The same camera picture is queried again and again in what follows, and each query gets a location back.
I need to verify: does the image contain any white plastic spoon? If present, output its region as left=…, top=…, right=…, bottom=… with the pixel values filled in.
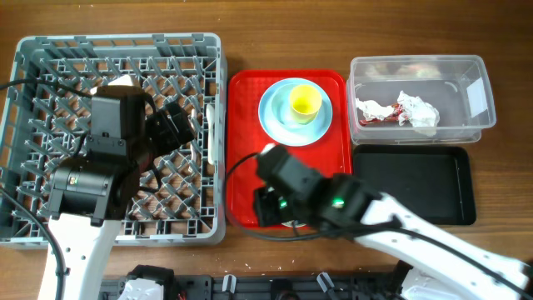
left=206, top=104, right=215, bottom=165

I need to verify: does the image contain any yellow-green plastic cup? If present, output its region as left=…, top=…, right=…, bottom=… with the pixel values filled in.
left=289, top=84, right=322, bottom=124

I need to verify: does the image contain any red strawberry cake wrapper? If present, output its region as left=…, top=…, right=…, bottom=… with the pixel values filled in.
left=359, top=103, right=403, bottom=126

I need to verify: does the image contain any white napkin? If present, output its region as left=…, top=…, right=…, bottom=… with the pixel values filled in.
left=397, top=91, right=440, bottom=137

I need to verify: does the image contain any white plastic fork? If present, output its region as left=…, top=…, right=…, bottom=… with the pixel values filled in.
left=188, top=108, right=198, bottom=173

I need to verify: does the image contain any mint green bowl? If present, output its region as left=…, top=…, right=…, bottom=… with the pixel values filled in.
left=281, top=220, right=306, bottom=228

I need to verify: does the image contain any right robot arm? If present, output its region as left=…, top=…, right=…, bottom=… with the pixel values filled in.
left=255, top=144, right=532, bottom=299

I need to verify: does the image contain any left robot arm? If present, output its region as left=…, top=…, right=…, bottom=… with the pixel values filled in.
left=38, top=76, right=194, bottom=299

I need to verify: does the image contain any grey dishwasher rack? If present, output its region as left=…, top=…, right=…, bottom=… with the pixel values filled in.
left=1, top=32, right=227, bottom=248

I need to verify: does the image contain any red plastic tray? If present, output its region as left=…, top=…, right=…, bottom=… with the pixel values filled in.
left=225, top=68, right=356, bottom=229

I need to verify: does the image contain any light blue plate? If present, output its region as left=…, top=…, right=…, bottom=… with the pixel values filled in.
left=258, top=77, right=333, bottom=147

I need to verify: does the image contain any crumpled white paper piece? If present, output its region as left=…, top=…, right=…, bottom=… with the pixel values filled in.
left=356, top=98, right=393, bottom=120

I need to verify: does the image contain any clear plastic bin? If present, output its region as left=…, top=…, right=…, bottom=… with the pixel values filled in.
left=346, top=55, right=496, bottom=145

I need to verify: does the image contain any black plastic tray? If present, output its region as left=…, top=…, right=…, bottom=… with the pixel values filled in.
left=352, top=145, right=477, bottom=226

